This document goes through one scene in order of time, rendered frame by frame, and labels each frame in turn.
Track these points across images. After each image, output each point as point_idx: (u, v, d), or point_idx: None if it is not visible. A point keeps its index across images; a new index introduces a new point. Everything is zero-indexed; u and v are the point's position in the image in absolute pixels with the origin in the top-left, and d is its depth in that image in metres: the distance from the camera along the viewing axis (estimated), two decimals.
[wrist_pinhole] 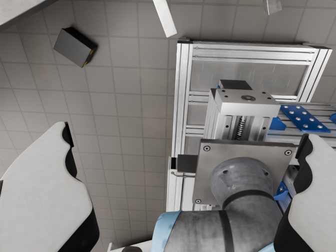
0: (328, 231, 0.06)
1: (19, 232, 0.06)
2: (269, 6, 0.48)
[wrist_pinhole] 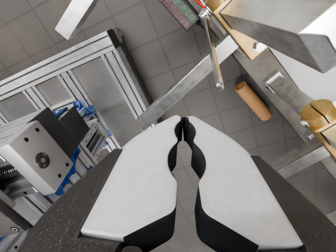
0: (232, 203, 0.07)
1: (117, 197, 0.07)
2: (140, 121, 0.48)
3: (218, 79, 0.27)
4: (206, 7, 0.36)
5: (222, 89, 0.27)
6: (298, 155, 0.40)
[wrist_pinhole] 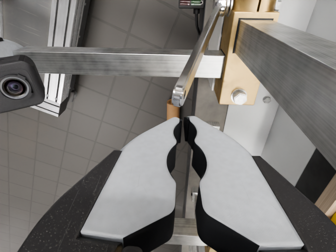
0: (233, 203, 0.07)
1: (116, 198, 0.07)
2: (25, 54, 0.27)
3: (186, 83, 0.12)
4: None
5: (176, 105, 0.12)
6: (181, 229, 0.32)
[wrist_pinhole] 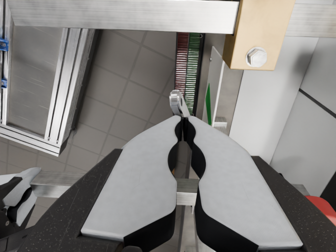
0: (232, 203, 0.07)
1: (117, 197, 0.07)
2: (40, 186, 0.32)
3: (182, 96, 0.14)
4: None
5: (173, 107, 0.13)
6: None
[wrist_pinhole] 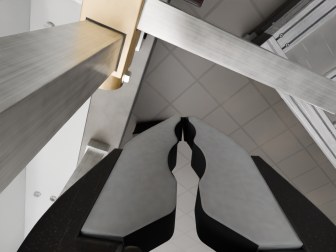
0: (232, 203, 0.07)
1: (117, 197, 0.07)
2: None
3: None
4: None
5: None
6: None
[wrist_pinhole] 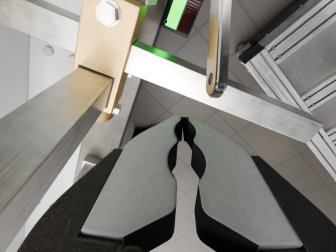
0: (232, 203, 0.07)
1: (117, 197, 0.07)
2: None
3: (207, 75, 0.10)
4: None
5: (223, 85, 0.09)
6: None
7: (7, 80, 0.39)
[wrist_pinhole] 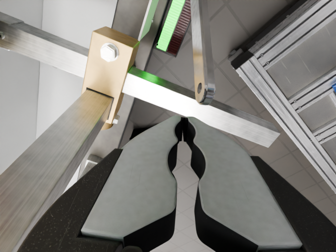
0: (232, 203, 0.07)
1: (117, 197, 0.07)
2: None
3: (195, 87, 0.11)
4: None
5: (212, 90, 0.10)
6: None
7: (21, 90, 0.45)
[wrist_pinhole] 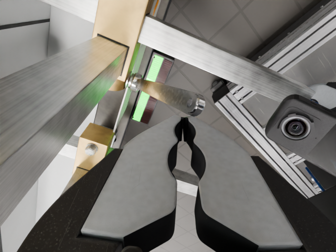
0: (232, 203, 0.07)
1: (117, 197, 0.07)
2: None
3: (184, 110, 0.12)
4: (127, 84, 0.28)
5: (202, 96, 0.12)
6: None
7: None
